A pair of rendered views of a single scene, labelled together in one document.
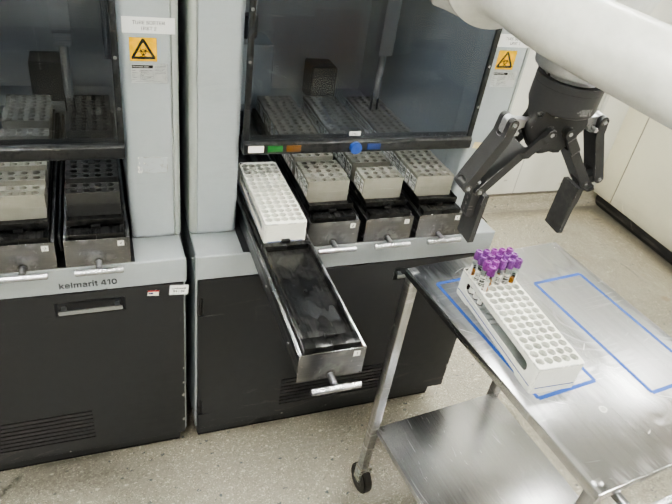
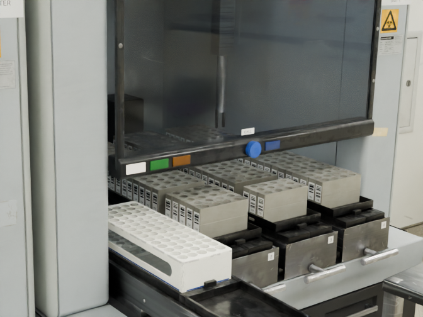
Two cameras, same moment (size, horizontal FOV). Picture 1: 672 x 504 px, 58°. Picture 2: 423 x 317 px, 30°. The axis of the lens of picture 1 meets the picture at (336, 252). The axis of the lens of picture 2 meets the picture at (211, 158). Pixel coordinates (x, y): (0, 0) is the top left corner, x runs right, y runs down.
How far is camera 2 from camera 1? 0.47 m
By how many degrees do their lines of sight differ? 23
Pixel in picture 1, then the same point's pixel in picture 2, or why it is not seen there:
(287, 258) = (223, 304)
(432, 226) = (359, 242)
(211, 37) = (68, 17)
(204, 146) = (65, 176)
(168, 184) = (18, 243)
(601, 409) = not seen: outside the picture
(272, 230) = (192, 270)
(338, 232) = (255, 270)
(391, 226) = (314, 250)
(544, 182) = not seen: hidden behind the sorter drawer
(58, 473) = not seen: outside the picture
